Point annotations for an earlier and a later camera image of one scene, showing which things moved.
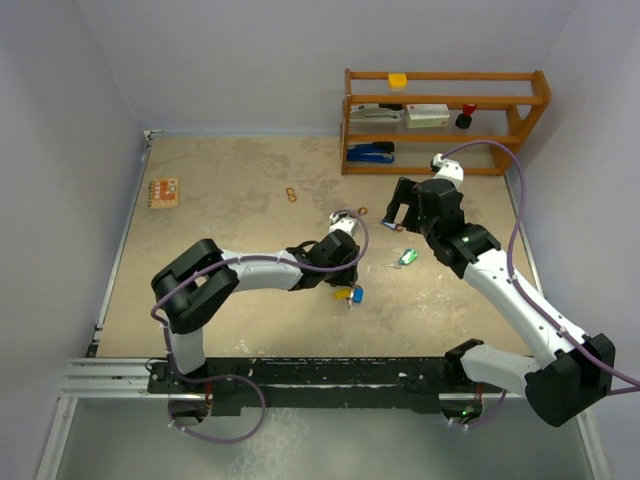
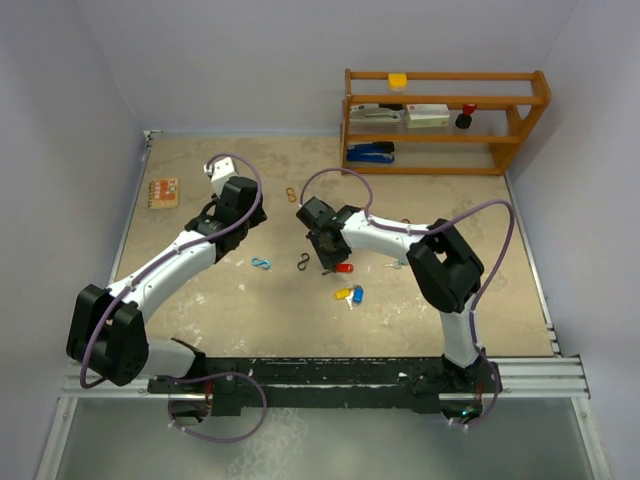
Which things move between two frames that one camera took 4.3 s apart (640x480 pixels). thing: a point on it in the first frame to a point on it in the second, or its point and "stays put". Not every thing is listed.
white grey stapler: x=374 y=113 stays put
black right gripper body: x=423 y=224 to x=328 y=257
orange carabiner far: x=291 y=194 stays put
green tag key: x=408 y=256 stays put
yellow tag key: x=342 y=294 stays put
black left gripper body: x=343 y=276 to x=251 y=221
